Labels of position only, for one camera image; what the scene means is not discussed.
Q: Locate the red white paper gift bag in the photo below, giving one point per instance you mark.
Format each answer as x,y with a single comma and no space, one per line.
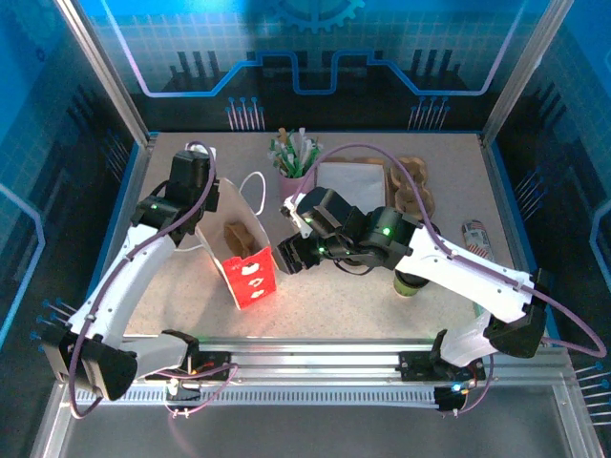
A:
248,281

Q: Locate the brown pulp cup carrier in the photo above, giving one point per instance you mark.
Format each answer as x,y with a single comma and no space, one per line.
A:
238,238
413,202

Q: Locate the white napkin stack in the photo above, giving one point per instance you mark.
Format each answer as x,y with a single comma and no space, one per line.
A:
353,183

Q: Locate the green paper coffee cup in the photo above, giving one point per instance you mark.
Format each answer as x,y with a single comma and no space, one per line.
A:
406,289

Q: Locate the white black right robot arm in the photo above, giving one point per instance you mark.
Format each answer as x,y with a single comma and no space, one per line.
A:
468,276

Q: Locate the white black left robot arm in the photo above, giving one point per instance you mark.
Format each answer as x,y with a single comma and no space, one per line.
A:
129,276

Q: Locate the pink straw holder cup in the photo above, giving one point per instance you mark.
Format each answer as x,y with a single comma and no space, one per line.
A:
292,186

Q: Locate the green wrapped straw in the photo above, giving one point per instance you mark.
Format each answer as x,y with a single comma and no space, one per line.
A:
281,164
312,149

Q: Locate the wooden stir stick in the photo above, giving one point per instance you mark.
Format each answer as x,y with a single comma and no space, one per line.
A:
282,134

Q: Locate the aluminium front beam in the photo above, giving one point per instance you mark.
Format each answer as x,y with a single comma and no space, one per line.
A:
315,355

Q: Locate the flag print wrapped packet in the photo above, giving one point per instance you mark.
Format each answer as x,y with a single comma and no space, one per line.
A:
477,238

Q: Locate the white wrapped straw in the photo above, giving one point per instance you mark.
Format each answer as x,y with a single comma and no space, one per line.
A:
301,138

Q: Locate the black controller box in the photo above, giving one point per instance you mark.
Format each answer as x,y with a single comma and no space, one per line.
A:
448,398

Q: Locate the aluminium side rail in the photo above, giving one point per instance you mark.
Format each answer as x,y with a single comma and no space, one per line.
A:
499,191
137,191

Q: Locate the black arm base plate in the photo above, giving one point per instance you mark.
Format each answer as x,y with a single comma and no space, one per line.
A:
413,365
217,358

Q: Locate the aluminium frame post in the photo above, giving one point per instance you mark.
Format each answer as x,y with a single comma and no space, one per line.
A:
106,71
522,71

